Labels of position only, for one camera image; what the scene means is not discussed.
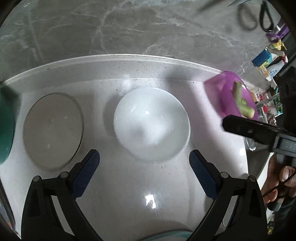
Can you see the yellow detergent bottle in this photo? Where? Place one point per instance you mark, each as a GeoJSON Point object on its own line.
{"type": "Point", "coordinates": [278, 45]}

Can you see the purple clip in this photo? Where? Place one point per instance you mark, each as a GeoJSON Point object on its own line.
{"type": "Point", "coordinates": [278, 33]}

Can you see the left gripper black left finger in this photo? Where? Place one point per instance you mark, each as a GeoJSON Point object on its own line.
{"type": "Point", "coordinates": [40, 220]}

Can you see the small white bowl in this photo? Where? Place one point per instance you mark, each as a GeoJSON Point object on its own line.
{"type": "Point", "coordinates": [151, 124]}

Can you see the teal basket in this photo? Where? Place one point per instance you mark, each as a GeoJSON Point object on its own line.
{"type": "Point", "coordinates": [10, 105]}

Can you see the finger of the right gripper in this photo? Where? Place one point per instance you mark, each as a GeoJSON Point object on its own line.
{"type": "Point", "coordinates": [262, 133]}

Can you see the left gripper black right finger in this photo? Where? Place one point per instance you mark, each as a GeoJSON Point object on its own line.
{"type": "Point", "coordinates": [248, 218]}

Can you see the purple plastic basket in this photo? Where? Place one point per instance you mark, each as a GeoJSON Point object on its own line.
{"type": "Point", "coordinates": [219, 90]}

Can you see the black handled scissors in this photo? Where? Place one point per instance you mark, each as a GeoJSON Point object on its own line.
{"type": "Point", "coordinates": [249, 20]}

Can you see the white spray bottle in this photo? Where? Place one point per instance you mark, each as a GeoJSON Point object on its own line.
{"type": "Point", "coordinates": [276, 68]}

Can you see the stainless steel sink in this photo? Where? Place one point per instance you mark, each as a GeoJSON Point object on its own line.
{"type": "Point", "coordinates": [258, 154]}

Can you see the white bowl with red flowers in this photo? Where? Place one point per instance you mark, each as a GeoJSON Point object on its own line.
{"type": "Point", "coordinates": [53, 130]}

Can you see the person's right hand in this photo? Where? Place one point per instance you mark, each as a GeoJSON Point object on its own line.
{"type": "Point", "coordinates": [276, 174]}

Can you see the teal floral plate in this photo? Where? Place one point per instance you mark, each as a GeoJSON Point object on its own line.
{"type": "Point", "coordinates": [175, 235]}

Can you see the green vegetable stalk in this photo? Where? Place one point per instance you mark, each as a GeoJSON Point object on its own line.
{"type": "Point", "coordinates": [244, 109]}

